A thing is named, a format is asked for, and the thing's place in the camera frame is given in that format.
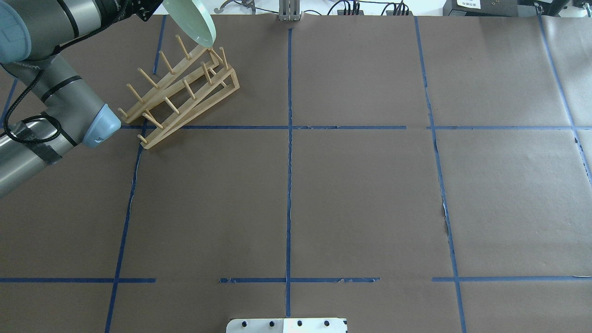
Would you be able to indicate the wooden plate rack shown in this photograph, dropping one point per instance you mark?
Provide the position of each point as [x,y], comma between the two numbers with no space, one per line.
[199,81]

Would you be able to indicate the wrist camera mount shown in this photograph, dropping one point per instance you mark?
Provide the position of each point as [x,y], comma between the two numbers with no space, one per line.
[144,9]

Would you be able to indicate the aluminium frame post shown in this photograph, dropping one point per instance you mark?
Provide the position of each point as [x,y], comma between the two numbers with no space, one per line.
[289,10]

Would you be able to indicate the light green plate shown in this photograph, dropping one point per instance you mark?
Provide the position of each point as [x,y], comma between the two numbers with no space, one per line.
[193,19]

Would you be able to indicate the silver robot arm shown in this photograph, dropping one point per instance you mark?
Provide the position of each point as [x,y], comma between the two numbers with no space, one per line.
[57,110]

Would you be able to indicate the black computer box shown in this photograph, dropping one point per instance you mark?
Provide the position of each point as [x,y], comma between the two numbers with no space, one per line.
[480,8]

